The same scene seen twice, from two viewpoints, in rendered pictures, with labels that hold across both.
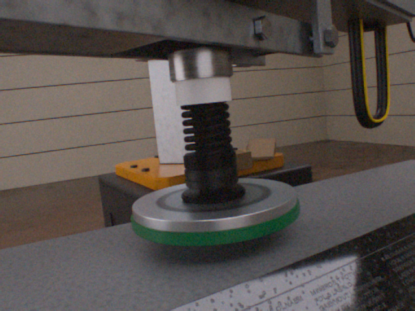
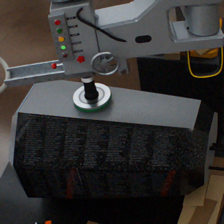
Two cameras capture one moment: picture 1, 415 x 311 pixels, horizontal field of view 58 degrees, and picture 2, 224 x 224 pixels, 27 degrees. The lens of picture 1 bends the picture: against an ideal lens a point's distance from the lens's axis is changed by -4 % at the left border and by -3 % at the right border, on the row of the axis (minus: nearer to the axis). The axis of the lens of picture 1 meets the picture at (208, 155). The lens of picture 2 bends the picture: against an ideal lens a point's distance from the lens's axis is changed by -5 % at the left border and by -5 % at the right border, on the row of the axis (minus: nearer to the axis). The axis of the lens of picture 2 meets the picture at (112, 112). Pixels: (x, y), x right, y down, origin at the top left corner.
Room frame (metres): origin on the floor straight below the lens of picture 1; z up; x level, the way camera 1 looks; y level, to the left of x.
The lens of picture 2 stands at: (-0.69, -1.74, 2.60)
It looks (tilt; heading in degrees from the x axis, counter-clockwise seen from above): 42 degrees down; 53
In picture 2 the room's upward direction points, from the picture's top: 11 degrees counter-clockwise
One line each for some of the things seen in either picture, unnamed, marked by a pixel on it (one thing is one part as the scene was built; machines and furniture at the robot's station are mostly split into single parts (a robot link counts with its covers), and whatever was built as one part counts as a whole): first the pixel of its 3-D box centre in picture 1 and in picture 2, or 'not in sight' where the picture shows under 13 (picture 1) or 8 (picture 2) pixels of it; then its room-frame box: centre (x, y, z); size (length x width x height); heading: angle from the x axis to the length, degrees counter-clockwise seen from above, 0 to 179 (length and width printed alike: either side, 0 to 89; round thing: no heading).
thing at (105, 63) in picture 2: not in sight; (105, 59); (0.51, -0.17, 1.18); 0.15 x 0.10 x 0.15; 139
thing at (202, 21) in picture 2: not in sight; (201, 12); (0.99, -0.44, 1.32); 0.19 x 0.19 x 0.20
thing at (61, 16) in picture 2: not in sight; (61, 37); (0.37, -0.04, 1.35); 0.08 x 0.03 x 0.28; 139
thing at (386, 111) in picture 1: (371, 67); (205, 55); (0.99, -0.44, 1.03); 0.23 x 0.03 x 0.32; 139
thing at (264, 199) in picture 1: (213, 199); (91, 96); (0.50, 0.00, 0.85); 0.21 x 0.21 x 0.01
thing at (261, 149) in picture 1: (260, 148); (206, 44); (1.35, -0.18, 0.80); 0.20 x 0.10 x 0.05; 167
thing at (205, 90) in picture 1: (203, 89); (87, 76); (0.50, 0.00, 1.00); 0.07 x 0.07 x 0.04
